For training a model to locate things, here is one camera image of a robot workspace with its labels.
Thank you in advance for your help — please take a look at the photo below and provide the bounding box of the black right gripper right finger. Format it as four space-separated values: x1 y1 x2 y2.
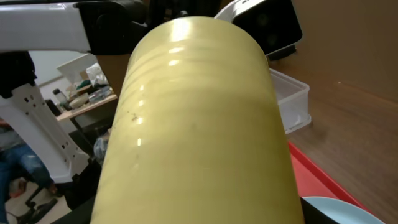
300 197 338 224

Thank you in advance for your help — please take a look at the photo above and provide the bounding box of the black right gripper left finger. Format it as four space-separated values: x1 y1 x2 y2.
51 197 95 224

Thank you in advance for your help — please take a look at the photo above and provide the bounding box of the yellow plastic cup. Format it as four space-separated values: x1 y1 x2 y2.
91 17 304 223

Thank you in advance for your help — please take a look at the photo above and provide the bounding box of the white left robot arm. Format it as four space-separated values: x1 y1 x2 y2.
1 0 221 208

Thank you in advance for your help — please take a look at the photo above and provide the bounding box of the clear plastic waste bin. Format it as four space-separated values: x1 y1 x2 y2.
269 68 312 134

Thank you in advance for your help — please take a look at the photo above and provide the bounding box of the light blue plate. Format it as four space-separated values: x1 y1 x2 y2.
303 197 384 224

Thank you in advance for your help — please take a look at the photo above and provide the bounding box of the red plastic tray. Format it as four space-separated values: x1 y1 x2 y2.
289 142 371 213

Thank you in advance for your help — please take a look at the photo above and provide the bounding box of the seated person in jeans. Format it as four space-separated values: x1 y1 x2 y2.
1 119 58 223

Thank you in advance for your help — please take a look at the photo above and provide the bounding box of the background cluttered desk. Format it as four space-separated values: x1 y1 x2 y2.
57 54 117 121

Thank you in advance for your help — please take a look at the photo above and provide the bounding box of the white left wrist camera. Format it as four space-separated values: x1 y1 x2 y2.
215 0 303 61

